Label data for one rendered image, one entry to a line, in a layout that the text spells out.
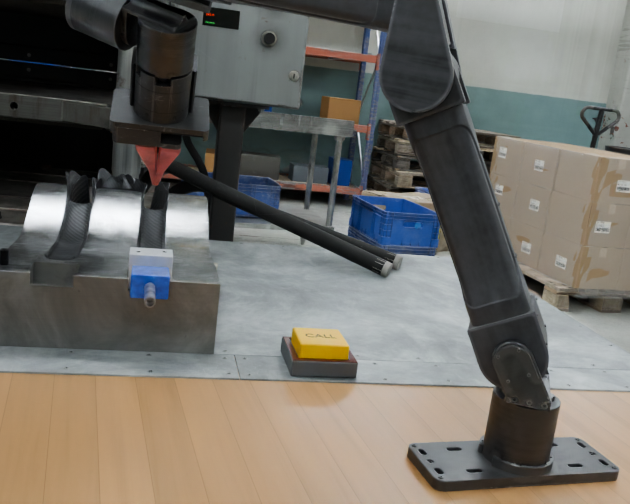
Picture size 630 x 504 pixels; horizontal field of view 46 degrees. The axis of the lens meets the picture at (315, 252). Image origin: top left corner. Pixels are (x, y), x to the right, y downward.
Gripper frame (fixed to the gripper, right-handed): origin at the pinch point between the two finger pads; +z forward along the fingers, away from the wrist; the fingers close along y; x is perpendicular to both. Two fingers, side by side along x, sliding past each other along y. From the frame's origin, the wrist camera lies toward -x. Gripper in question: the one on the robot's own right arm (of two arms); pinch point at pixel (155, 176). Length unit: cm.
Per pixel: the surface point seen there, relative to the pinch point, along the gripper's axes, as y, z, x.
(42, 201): 15.9, 21.1, -18.4
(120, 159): 7, 43, -59
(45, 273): 11.9, 13.0, 4.1
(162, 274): -1.5, 7.0, 8.8
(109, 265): 4.7, 12.0, 2.9
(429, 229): -171, 229, -264
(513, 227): -239, 238, -284
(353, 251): -37, 37, -30
